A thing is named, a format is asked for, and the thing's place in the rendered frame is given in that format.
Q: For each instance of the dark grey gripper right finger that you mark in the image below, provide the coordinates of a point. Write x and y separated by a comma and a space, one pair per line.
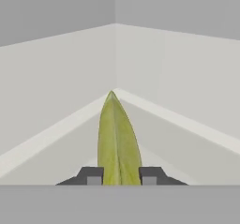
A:
153, 172

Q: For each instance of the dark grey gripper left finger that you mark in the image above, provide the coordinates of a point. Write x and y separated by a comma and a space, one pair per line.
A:
90, 172

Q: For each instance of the yellow-green lemon wedge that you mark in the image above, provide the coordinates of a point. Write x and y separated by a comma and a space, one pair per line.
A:
118, 146

